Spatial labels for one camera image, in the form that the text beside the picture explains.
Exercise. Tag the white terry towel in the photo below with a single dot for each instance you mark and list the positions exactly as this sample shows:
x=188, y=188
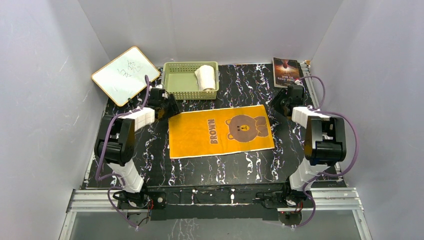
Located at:
x=206, y=78

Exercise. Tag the wood framed whiteboard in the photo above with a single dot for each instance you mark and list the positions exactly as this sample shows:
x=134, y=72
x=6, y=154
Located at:
x=124, y=77

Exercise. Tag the orange brown towel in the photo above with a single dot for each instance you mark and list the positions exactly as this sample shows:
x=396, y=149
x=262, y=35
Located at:
x=219, y=131

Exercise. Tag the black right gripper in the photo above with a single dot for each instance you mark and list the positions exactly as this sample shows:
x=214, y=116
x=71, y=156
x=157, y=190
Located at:
x=275, y=102

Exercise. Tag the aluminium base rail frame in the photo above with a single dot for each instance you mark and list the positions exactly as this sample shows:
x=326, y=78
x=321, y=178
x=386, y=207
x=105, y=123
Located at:
x=219, y=202

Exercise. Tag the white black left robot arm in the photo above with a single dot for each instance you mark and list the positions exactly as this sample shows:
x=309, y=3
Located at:
x=116, y=137

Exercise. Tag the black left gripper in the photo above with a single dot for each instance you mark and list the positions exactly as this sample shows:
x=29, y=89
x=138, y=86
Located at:
x=173, y=110

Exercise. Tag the dark paperback book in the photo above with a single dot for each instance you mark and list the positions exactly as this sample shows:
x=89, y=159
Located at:
x=285, y=72

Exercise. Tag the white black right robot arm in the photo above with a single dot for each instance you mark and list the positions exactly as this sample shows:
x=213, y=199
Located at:
x=325, y=139

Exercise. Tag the green perforated plastic basket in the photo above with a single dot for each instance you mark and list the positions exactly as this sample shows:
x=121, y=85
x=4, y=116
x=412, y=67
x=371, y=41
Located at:
x=178, y=78

